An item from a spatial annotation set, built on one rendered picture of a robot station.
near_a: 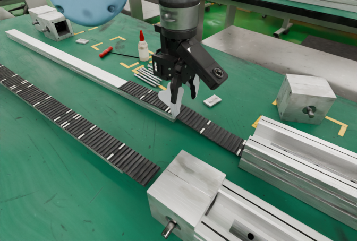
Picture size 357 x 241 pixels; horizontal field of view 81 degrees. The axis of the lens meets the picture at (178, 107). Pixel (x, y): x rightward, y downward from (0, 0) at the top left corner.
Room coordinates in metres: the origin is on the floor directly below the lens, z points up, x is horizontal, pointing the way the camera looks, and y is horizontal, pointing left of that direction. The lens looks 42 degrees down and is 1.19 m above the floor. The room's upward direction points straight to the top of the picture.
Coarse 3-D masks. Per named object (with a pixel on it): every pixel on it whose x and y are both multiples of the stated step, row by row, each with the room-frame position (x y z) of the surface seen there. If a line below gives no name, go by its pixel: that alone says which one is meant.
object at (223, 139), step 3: (225, 132) 0.35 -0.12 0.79; (228, 132) 0.36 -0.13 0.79; (222, 135) 0.34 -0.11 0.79; (225, 135) 0.34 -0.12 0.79; (228, 135) 0.34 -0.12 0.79; (231, 135) 0.35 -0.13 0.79; (219, 138) 0.34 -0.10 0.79; (222, 138) 0.33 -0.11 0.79; (225, 138) 0.34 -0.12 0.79; (228, 138) 0.34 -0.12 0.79; (219, 141) 0.32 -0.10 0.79; (222, 141) 0.33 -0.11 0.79; (225, 141) 0.33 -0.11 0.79; (219, 144) 0.32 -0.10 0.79; (222, 144) 0.32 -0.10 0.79
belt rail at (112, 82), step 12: (12, 36) 0.92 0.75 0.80; (24, 36) 0.90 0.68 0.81; (36, 48) 0.80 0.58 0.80; (48, 48) 0.78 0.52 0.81; (60, 60) 0.70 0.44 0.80; (72, 60) 0.69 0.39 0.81; (84, 72) 0.62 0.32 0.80; (96, 72) 0.61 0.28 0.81; (108, 84) 0.55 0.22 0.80; (120, 84) 0.54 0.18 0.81; (132, 96) 0.49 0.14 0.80; (156, 108) 0.44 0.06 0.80
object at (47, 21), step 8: (40, 16) 0.96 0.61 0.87; (48, 16) 0.96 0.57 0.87; (56, 16) 0.96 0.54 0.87; (40, 24) 0.97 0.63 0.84; (48, 24) 0.92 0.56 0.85; (56, 24) 0.95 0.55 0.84; (64, 24) 0.98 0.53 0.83; (48, 32) 0.94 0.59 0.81; (56, 32) 0.92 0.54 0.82; (64, 32) 0.97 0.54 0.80; (72, 32) 0.98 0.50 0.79; (56, 40) 0.91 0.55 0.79
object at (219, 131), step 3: (219, 126) 0.37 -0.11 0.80; (216, 129) 0.36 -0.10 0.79; (219, 129) 0.36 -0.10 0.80; (222, 129) 0.36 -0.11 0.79; (216, 132) 0.35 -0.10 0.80; (219, 132) 0.35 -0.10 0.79; (222, 132) 0.35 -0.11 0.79; (213, 135) 0.34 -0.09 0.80; (216, 135) 0.34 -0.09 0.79; (219, 135) 0.34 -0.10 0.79; (210, 138) 0.33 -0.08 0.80; (213, 138) 0.33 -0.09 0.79; (216, 138) 0.33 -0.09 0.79; (216, 141) 0.33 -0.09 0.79
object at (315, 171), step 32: (256, 128) 0.32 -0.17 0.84; (288, 128) 0.30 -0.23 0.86; (256, 160) 0.24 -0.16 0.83; (288, 160) 0.22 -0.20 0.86; (320, 160) 0.24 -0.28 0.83; (352, 160) 0.22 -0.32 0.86; (288, 192) 0.20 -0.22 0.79; (320, 192) 0.18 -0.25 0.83; (352, 192) 0.16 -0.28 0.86; (352, 224) 0.14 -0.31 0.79
